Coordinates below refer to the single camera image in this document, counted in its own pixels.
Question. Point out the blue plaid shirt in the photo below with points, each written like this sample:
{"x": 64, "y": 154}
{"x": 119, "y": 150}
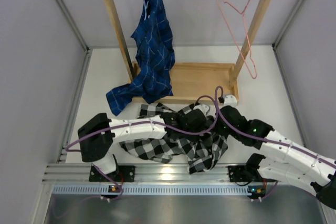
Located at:
{"x": 155, "y": 57}

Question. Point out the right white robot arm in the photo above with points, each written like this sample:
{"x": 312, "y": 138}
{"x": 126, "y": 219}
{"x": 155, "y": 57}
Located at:
{"x": 279, "y": 158}

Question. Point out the pink wire hanger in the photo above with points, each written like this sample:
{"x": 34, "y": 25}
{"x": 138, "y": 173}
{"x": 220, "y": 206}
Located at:
{"x": 242, "y": 14}

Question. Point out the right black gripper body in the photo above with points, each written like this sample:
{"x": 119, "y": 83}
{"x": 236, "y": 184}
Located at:
{"x": 222, "y": 130}

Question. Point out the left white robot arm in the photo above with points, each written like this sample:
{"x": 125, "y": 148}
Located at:
{"x": 97, "y": 136}

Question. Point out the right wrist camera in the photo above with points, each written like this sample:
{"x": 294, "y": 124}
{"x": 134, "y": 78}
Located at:
{"x": 228, "y": 100}

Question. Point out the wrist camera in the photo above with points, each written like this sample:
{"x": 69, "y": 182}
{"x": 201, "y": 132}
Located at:
{"x": 228, "y": 100}
{"x": 205, "y": 109}

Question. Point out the slotted grey cable duct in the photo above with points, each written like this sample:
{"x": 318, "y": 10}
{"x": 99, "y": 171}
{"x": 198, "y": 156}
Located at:
{"x": 208, "y": 190}

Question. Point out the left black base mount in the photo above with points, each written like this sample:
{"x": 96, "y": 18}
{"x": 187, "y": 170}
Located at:
{"x": 124, "y": 173}

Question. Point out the aluminium mounting rail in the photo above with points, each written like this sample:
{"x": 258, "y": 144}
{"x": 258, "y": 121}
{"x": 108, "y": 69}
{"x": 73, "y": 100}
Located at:
{"x": 144, "y": 174}

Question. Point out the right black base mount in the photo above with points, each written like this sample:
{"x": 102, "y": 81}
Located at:
{"x": 240, "y": 175}

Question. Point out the wooden clothes rack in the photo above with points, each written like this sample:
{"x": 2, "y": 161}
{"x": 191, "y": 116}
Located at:
{"x": 191, "y": 79}

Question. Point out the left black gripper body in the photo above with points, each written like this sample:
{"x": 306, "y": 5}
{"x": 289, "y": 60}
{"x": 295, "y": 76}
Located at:
{"x": 190, "y": 137}

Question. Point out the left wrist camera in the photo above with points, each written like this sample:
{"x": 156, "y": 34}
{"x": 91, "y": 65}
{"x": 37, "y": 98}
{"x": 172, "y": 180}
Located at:
{"x": 205, "y": 109}

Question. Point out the black white checkered shirt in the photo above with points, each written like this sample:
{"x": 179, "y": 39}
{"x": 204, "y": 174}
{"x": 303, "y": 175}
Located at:
{"x": 202, "y": 154}

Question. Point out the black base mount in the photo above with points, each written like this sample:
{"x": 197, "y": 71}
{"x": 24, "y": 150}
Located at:
{"x": 240, "y": 175}
{"x": 124, "y": 173}

